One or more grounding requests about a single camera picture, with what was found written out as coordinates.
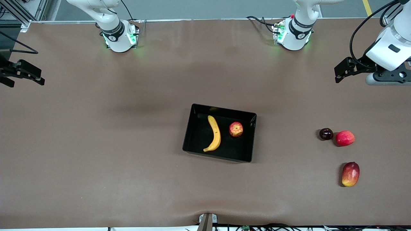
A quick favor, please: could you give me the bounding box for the striped red yellow apple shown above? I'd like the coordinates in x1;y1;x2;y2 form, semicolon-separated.
229;122;244;138

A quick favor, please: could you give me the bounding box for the black plastic box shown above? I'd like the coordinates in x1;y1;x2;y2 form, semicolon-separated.
182;103;257;163

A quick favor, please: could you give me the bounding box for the yellow banana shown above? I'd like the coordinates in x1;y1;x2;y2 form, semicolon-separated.
203;115;222;152

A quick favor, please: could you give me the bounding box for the dark purple plum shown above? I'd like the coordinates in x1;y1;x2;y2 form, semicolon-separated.
319;128;334;141

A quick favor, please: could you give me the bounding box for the red peach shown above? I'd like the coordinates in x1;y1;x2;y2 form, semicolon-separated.
336;130;355;147

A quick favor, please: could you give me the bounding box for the red yellow mango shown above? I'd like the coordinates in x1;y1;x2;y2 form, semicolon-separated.
342;162;360;187

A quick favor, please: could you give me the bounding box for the brown table mat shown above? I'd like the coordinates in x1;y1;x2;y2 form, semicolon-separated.
0;19;411;229

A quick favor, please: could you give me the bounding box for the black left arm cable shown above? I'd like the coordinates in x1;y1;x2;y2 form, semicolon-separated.
349;0;402;69

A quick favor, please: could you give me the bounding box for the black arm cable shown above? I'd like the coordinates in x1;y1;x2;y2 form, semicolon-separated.
0;30;38;54
349;0;402;69

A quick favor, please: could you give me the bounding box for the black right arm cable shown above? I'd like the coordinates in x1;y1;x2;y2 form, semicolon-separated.
0;30;38;54

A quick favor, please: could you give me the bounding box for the aluminium frame profile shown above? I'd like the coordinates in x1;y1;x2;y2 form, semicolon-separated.
383;4;402;27
0;0;48;32

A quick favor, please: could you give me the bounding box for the black left base cable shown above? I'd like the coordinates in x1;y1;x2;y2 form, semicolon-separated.
246;15;277;34

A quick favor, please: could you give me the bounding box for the black base cable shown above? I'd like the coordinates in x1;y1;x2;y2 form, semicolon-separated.
246;15;277;34
119;0;142;23

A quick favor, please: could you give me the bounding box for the black right base cable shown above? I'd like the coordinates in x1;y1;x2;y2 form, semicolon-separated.
119;0;142;23

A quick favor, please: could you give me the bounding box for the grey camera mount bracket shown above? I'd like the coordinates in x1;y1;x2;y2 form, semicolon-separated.
198;213;218;231

